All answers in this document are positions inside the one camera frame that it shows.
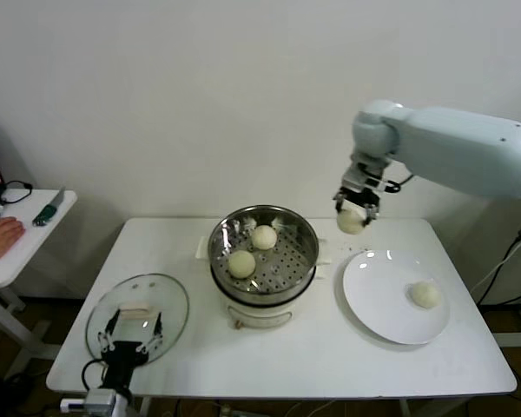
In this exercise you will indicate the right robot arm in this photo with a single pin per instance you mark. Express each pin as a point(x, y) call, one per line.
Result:
point(460, 147)

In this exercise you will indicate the white side table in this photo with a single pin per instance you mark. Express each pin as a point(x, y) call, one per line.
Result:
point(26, 256)

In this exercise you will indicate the white round plate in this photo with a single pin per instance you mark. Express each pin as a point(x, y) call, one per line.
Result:
point(373, 295)

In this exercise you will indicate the steel steamer basket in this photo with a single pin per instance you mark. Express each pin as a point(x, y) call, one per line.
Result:
point(286, 265)

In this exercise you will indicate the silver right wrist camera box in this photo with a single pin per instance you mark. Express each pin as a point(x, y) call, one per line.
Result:
point(364, 174)

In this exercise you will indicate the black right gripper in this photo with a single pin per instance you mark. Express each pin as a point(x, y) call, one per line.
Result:
point(358, 197)

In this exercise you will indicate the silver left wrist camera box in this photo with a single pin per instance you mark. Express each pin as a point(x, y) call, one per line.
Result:
point(97, 401)

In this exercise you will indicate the white steamed baozi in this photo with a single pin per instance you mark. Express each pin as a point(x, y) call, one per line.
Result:
point(242, 264)
point(424, 295)
point(351, 222)
point(263, 238)

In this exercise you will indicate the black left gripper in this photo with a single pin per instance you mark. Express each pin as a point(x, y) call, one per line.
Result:
point(121, 354)

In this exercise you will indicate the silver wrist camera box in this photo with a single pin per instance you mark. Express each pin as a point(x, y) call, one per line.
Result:
point(364, 174)
point(97, 401)

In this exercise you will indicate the white floor frame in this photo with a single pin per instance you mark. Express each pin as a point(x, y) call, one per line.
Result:
point(519, 339)

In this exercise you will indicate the round glass pot lid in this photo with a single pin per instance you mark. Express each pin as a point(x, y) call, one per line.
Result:
point(173, 304)

